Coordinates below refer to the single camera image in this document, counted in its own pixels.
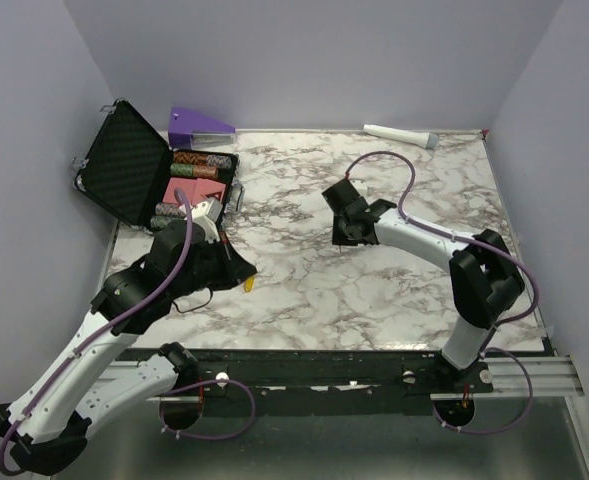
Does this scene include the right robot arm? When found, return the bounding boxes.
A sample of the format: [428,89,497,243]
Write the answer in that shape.
[322,178,525,392]

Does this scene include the black poker chip case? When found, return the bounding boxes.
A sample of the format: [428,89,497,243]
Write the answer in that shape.
[74,99,239,232]

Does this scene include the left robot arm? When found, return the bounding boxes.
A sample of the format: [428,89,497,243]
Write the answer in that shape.
[0,220,257,477]

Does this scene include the orange green chip stack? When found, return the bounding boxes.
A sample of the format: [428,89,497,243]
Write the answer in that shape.
[170,163,219,180]

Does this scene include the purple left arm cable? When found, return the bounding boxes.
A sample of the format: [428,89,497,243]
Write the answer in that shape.
[0,188,256,476]

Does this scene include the white cylindrical marker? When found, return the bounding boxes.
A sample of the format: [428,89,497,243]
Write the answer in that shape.
[363,124,439,149]

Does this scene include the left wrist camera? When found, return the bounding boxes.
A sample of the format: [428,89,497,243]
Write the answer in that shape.
[191,198,223,241]

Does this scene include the blue grey chip stack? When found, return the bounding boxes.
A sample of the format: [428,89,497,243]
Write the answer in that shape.
[171,150,238,170]

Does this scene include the purple green chip stack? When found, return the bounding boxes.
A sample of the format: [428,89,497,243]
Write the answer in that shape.
[149,203,186,231]

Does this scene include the pink card deck box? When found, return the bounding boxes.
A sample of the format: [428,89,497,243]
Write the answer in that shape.
[162,177,226,205]

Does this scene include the purple plastic wedge block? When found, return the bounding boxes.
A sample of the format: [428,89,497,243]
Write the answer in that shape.
[168,107,236,149]

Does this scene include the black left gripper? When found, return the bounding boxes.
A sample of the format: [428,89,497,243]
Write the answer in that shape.
[170,231,258,300]

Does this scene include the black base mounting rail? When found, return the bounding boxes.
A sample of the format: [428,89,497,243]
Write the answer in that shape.
[81,347,495,416]

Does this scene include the yellow plastic key tag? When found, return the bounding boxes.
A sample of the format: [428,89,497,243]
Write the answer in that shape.
[244,276,255,293]

